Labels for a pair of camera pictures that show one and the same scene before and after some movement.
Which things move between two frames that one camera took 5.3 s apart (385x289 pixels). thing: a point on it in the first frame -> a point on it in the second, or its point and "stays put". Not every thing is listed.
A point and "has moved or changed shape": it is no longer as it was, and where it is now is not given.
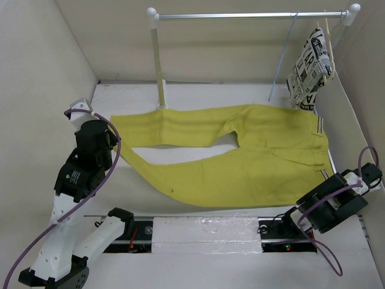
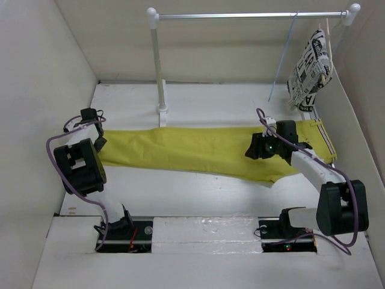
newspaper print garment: (313, 69) stays put
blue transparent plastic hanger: (283, 56) stays put
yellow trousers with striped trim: (283, 151) has moved or changed shape
